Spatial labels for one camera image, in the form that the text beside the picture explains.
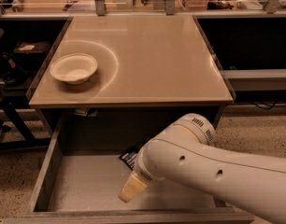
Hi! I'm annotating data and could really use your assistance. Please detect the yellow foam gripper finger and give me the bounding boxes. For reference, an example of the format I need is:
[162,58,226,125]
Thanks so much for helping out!
[119,172,148,203]

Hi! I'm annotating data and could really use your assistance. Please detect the grey counter cabinet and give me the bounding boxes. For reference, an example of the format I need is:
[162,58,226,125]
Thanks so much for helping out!
[25,13,237,135]

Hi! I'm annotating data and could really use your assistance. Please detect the white paper bowl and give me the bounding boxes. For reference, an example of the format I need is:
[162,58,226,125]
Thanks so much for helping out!
[50,53,98,85]

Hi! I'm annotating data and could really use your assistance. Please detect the black chair base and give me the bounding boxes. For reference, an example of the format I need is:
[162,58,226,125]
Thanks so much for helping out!
[0,89,50,151]

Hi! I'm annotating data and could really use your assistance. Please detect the black box on shelf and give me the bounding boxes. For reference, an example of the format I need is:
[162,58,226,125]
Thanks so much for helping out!
[13,41,51,63]

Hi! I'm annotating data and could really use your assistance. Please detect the grey open top drawer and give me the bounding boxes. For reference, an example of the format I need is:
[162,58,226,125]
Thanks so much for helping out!
[1,112,254,224]

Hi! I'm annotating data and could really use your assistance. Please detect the white tag under counter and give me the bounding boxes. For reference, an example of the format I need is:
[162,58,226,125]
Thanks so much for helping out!
[74,108,98,117]

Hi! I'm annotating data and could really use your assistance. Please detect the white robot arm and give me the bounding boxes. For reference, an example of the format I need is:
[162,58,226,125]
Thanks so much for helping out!
[119,113,286,224]

